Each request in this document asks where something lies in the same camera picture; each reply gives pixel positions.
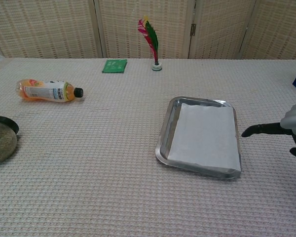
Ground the woven folding screen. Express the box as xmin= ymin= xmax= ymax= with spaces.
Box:
xmin=0 ymin=0 xmax=296 ymax=60

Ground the white paper sheet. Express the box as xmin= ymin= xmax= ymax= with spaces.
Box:
xmin=167 ymin=102 xmax=242 ymax=173

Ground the glass jar with black lid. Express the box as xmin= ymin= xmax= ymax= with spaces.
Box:
xmin=0 ymin=116 xmax=20 ymax=166

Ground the white woven tablecloth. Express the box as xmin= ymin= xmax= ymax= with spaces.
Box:
xmin=0 ymin=57 xmax=296 ymax=237

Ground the rectangular metal tray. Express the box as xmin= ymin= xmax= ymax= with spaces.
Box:
xmin=154 ymin=96 xmax=243 ymax=180

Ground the green flat packet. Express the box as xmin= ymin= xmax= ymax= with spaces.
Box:
xmin=101 ymin=59 xmax=128 ymax=74

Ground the colourful feather shuttlecock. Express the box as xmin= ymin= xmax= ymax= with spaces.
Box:
xmin=137 ymin=15 xmax=163 ymax=72

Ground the orange drink bottle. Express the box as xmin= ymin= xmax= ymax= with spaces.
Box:
xmin=15 ymin=79 xmax=84 ymax=104

